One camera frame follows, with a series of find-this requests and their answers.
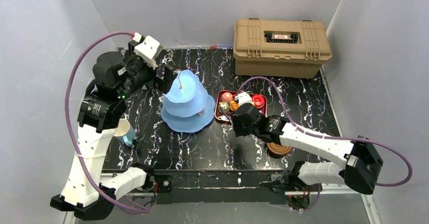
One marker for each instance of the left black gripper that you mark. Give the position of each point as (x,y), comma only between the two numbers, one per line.
(159,74)

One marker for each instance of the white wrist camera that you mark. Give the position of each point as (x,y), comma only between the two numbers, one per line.
(242,98)
(148,48)

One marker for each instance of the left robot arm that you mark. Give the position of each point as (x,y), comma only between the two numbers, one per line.
(117,76)

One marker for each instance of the red glazed donut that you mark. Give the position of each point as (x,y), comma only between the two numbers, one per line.
(258,101)

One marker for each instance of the pink sugared cake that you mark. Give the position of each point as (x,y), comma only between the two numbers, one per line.
(227,97)

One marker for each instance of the green sugared cake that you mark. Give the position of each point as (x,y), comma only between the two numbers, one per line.
(224,108)

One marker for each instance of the orange cookie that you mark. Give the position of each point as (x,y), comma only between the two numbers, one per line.
(233,105)

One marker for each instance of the tan plastic toolbox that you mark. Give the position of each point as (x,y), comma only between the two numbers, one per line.
(296,49)

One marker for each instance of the light blue cup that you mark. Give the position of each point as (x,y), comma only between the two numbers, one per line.
(125,133)

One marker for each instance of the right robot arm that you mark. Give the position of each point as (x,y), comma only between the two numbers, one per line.
(354,163)

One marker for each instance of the blue three-tier cake stand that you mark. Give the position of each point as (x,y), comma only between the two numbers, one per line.
(187,97)

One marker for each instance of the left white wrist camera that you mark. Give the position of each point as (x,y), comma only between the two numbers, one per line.
(148,48)

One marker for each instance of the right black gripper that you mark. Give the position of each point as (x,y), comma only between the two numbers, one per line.
(239,121)

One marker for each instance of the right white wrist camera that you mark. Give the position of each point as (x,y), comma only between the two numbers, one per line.
(242,98)

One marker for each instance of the round brown wooden box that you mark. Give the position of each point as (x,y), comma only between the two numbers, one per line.
(278,151)

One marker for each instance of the red rectangular tray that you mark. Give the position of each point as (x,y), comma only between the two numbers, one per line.
(224,117)

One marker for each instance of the red blue pen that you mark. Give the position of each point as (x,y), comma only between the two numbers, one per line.
(223,46)

